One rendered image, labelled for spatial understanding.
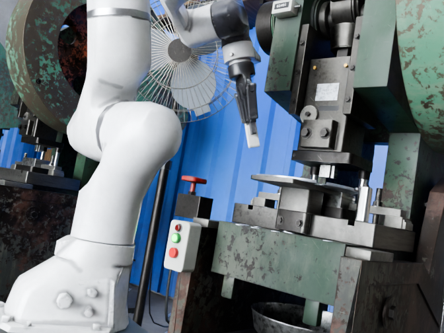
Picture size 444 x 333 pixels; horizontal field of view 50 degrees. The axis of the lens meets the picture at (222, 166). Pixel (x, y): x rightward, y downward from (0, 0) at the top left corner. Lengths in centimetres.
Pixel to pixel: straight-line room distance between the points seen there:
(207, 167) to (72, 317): 250
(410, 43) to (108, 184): 69
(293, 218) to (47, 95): 138
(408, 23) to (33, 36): 165
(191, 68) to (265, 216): 90
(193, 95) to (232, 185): 114
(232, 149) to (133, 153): 236
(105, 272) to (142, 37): 40
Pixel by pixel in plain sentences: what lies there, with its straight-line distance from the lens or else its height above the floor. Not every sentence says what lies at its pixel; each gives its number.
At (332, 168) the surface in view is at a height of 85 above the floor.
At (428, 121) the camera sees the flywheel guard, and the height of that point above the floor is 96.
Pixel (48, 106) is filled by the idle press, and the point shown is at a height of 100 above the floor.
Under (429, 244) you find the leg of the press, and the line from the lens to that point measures 155.
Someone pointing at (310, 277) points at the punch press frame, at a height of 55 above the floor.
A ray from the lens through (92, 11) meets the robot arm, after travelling 85.
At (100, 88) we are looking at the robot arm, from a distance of 85.
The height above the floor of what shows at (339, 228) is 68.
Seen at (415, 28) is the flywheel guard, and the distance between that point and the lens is 109.
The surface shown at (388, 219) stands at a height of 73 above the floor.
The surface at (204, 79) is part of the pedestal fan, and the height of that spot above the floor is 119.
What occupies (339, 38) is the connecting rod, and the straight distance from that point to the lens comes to 151.
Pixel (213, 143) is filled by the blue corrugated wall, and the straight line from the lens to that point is 324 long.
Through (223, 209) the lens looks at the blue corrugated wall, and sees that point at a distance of 308.
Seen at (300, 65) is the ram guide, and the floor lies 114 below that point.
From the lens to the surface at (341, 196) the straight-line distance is 137.
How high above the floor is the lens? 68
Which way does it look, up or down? 5 degrees up
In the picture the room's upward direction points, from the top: 10 degrees clockwise
